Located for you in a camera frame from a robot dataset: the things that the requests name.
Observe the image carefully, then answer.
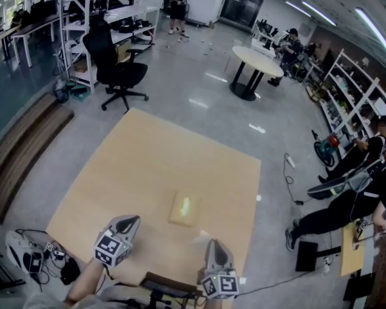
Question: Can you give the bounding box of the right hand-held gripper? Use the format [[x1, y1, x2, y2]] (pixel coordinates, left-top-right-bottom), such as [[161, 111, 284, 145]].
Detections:
[[198, 239, 239, 299]]

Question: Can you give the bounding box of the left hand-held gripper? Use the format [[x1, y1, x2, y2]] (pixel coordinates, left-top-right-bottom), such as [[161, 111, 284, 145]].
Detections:
[[94, 214, 142, 268]]

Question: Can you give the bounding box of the person's right forearm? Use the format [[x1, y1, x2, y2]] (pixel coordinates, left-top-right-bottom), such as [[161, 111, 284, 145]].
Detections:
[[203, 297, 226, 309]]

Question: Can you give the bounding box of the person's left forearm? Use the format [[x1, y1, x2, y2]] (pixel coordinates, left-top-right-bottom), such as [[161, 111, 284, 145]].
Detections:
[[64, 258, 107, 308]]

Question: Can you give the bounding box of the tan tissue box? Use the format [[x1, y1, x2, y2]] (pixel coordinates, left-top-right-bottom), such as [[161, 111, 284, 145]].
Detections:
[[167, 190, 202, 228]]

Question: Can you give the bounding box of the black chest-mounted device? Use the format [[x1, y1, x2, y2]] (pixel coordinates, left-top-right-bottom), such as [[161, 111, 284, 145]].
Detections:
[[139, 271, 203, 309]]

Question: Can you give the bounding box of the black bag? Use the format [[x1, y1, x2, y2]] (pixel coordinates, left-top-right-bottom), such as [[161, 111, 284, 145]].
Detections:
[[60, 257, 81, 285]]

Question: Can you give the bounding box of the white backpack device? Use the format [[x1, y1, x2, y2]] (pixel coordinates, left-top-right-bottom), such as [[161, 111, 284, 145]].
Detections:
[[5, 230, 44, 274]]

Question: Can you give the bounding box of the wooden step platform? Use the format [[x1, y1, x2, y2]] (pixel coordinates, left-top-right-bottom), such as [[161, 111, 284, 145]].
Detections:
[[0, 92, 75, 225]]

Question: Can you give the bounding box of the small wooden side table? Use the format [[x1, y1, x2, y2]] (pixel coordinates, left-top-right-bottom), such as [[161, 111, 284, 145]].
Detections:
[[340, 220, 366, 277]]

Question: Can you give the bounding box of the black metal stand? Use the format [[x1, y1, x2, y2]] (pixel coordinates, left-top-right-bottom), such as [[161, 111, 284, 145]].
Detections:
[[0, 251, 26, 294]]

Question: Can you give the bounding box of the green flat box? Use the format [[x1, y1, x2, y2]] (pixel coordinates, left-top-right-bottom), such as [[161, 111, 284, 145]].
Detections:
[[69, 87, 88, 102]]

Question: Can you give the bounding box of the black floor case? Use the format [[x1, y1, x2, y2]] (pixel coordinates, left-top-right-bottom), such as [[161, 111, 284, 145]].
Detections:
[[343, 272, 376, 302]]

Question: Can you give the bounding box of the black mesh waste bin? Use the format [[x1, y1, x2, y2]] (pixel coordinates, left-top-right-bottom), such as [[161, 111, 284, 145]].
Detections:
[[53, 81, 70, 104]]

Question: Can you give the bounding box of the green balance bike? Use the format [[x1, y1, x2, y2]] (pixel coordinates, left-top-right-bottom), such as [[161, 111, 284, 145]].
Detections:
[[311, 129, 340, 167]]

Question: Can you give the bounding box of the black office chair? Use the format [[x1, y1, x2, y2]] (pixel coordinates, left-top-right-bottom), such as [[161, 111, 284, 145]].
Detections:
[[82, 14, 149, 113]]

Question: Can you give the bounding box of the round white table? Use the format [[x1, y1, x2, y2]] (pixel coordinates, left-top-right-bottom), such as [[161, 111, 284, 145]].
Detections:
[[228, 46, 284, 102]]

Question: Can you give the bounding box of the tall white shelf rack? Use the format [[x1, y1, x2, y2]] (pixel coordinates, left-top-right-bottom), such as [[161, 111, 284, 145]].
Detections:
[[60, 0, 167, 93]]

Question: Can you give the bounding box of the white cross-braced shelf rack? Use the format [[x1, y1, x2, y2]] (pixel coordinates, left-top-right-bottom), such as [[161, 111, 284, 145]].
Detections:
[[305, 48, 386, 160]]

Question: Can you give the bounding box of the dark-topped white-legged desk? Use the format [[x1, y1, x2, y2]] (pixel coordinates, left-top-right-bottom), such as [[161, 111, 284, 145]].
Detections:
[[11, 13, 64, 68]]

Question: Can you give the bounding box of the long light-topped desk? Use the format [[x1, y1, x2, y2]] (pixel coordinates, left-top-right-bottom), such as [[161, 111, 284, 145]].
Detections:
[[0, 26, 22, 62]]

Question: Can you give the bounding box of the black double door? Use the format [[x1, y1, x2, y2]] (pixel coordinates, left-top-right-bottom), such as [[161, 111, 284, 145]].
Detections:
[[219, 0, 267, 29]]

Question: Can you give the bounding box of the black stand base plate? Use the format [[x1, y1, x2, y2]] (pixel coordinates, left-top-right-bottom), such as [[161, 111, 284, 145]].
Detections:
[[295, 241, 342, 272]]

